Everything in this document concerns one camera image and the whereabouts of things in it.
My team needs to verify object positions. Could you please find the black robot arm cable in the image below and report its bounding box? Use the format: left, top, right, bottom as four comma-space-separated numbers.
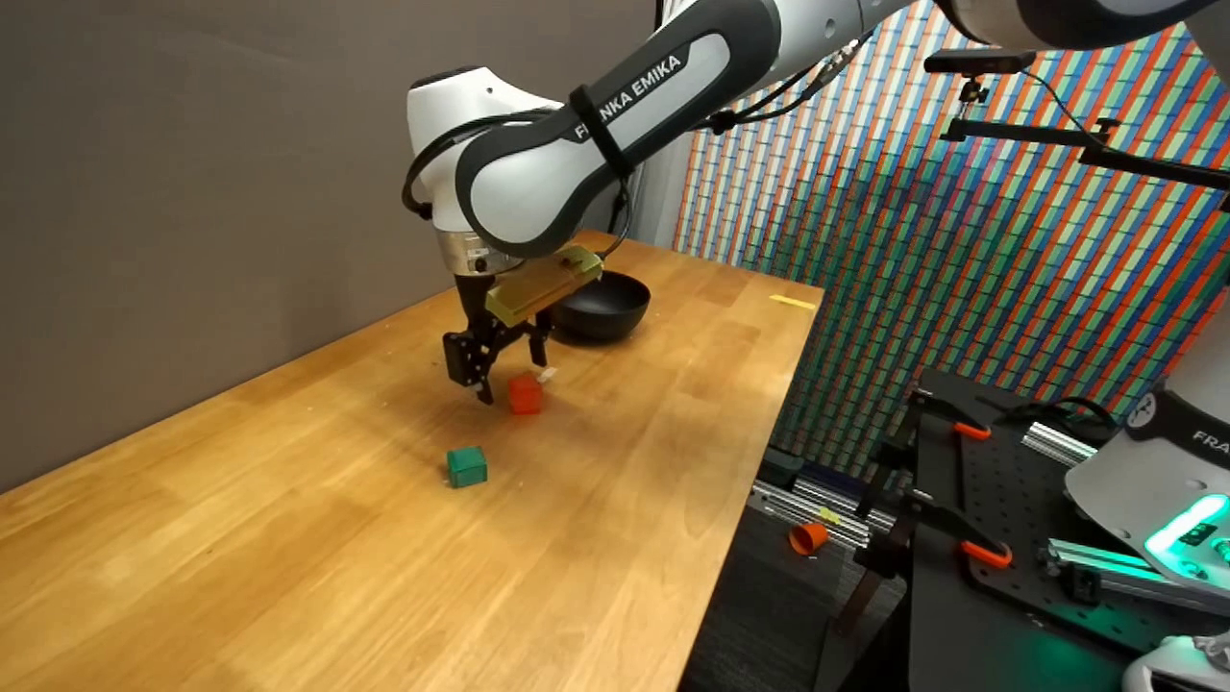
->
700, 17, 891, 139

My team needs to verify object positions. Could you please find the orange block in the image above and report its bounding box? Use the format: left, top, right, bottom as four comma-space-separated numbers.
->
499, 370, 550, 420

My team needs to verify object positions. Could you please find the green lit aluminium rail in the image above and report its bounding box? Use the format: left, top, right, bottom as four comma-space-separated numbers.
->
1041, 534, 1230, 626

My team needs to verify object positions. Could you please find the black clamp with orange handle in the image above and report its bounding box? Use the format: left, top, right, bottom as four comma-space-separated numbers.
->
911, 388, 998, 448
891, 493, 1019, 576

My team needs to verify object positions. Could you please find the wrist camera on mount plate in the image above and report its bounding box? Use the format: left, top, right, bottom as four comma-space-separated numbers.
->
485, 243, 607, 329

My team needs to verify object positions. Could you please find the green block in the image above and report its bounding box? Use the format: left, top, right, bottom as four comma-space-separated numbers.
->
442, 440, 490, 493

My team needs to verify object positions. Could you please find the orange tape roll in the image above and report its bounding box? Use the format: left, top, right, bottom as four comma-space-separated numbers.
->
785, 513, 835, 560

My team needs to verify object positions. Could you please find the black camera on stand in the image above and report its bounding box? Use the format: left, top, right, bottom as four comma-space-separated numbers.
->
921, 47, 1037, 108

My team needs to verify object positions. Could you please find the black perforated breadboard table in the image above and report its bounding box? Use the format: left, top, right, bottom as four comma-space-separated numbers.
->
904, 366, 1230, 692

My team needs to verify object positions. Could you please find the black bowl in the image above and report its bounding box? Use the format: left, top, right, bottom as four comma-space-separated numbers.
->
550, 269, 654, 346

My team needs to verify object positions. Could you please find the silver aluminium rail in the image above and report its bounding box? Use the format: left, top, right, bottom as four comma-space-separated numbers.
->
747, 474, 904, 558

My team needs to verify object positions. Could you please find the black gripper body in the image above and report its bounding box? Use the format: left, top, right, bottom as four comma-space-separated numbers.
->
452, 269, 531, 351

